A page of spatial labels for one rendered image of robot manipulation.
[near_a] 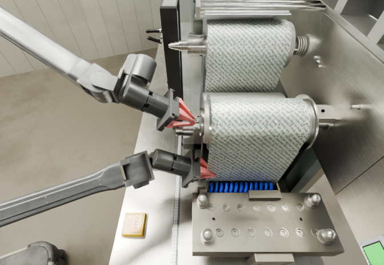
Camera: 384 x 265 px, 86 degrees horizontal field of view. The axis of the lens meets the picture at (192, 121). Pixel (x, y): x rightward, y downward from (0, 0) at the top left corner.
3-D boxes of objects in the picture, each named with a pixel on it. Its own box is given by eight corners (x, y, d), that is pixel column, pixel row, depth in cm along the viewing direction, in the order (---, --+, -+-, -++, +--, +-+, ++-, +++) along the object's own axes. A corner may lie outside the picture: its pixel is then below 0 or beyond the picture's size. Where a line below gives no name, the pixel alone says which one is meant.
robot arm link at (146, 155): (135, 189, 51) (126, 156, 52) (127, 187, 61) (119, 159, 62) (177, 173, 57) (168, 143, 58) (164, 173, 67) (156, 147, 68)
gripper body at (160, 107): (162, 133, 52) (135, 123, 49) (163, 104, 59) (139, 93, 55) (176, 119, 48) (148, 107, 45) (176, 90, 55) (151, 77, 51)
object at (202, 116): (200, 138, 52) (199, 133, 59) (208, 138, 52) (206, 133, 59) (200, 108, 51) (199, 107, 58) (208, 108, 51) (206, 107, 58)
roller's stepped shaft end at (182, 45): (169, 48, 68) (168, 38, 65) (187, 48, 68) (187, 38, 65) (168, 52, 66) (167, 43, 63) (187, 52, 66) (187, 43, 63)
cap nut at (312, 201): (302, 196, 64) (308, 189, 60) (314, 196, 64) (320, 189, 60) (307, 208, 61) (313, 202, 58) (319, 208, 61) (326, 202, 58)
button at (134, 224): (127, 214, 72) (125, 212, 71) (146, 214, 72) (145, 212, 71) (122, 236, 68) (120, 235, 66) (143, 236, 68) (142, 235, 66)
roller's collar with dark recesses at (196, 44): (187, 49, 70) (187, 31, 65) (205, 49, 70) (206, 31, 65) (187, 60, 66) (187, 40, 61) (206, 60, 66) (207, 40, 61)
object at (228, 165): (205, 181, 68) (209, 150, 54) (276, 181, 68) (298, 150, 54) (205, 183, 68) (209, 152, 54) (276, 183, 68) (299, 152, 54)
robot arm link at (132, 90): (112, 103, 49) (119, 97, 44) (122, 77, 51) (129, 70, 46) (140, 113, 52) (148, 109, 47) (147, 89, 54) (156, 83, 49)
